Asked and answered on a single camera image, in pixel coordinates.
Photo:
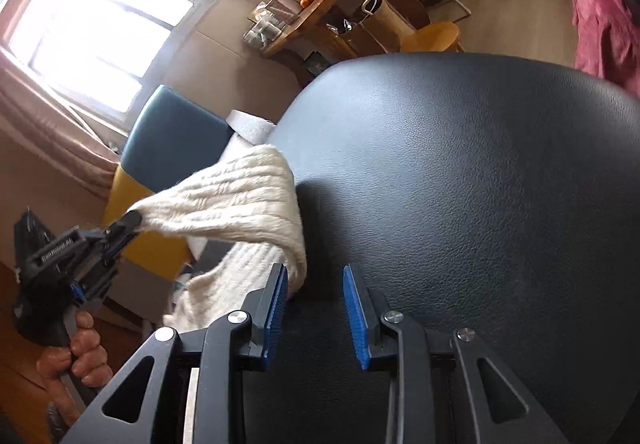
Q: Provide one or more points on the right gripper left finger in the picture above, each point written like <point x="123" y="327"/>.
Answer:
<point x="266" y="308"/>

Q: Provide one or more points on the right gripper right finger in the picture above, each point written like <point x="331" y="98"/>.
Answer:
<point x="373" y="346"/>

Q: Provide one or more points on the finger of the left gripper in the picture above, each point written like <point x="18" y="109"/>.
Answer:
<point x="120" y="234"/>

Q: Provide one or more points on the cream knitted sweater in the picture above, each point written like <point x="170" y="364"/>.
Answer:
<point x="249" y="200"/>

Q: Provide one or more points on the person left hand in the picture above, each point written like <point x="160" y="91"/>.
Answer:
<point x="85" y="358"/>

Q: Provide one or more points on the grey yellow blue sofa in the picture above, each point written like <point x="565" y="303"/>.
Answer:
<point x="171" y="139"/>

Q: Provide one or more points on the pink window curtain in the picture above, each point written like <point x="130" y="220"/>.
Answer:
<point x="40" y="121"/>

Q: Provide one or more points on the white sofa armrest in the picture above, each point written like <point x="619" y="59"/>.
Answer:
<point x="253" y="129"/>

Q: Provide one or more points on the wooden side table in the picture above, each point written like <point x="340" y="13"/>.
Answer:
<point x="338" y="30"/>

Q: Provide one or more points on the yellow round stool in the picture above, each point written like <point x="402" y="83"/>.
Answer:
<point x="436" y="37"/>

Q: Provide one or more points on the pink ruffled blanket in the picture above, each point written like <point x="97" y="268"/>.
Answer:
<point x="607" y="42"/>

